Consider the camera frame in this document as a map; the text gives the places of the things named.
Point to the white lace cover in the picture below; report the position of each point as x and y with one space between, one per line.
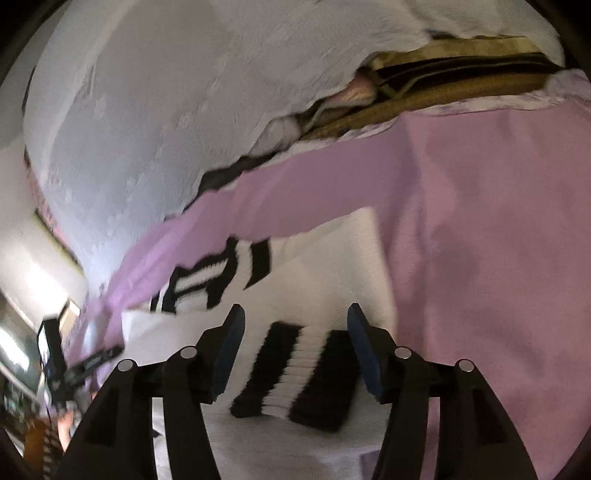
161 115

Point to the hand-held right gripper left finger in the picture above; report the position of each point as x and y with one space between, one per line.
231 341

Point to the white sweater with black stripes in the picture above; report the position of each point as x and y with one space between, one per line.
323 277

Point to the folded brown blankets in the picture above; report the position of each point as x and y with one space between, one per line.
438 92

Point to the purple bed sheet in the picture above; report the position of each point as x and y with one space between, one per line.
485 230

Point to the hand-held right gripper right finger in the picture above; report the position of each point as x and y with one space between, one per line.
364 350

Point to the pink folded cloth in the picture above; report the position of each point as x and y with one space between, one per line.
355 92

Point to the orange garment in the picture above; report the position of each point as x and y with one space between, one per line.
41 438

